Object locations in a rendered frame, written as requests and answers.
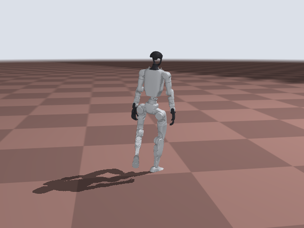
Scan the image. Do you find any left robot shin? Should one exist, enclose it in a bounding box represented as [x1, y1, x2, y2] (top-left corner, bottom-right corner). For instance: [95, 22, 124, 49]
[135, 129, 142, 156]

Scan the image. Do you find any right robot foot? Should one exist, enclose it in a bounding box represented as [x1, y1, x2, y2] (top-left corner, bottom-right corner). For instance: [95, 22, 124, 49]
[150, 166, 163, 172]

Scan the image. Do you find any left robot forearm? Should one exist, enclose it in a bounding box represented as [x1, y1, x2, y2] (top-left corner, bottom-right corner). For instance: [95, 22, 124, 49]
[133, 89, 141, 107]

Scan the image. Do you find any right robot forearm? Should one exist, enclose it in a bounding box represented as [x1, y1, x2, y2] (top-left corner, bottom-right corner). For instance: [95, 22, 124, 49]
[168, 89, 175, 111]

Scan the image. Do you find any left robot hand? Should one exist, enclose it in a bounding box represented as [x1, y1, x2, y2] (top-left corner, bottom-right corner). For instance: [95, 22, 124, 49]
[131, 103, 138, 120]

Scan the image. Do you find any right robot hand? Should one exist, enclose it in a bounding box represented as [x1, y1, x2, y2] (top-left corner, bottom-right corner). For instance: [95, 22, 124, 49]
[170, 108, 176, 125]

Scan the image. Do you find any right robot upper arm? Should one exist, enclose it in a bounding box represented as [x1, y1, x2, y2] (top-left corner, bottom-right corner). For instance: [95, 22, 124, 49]
[161, 71, 172, 96]

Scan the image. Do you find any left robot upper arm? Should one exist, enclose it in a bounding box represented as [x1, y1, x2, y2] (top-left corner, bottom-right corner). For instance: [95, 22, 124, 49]
[137, 69, 145, 92]

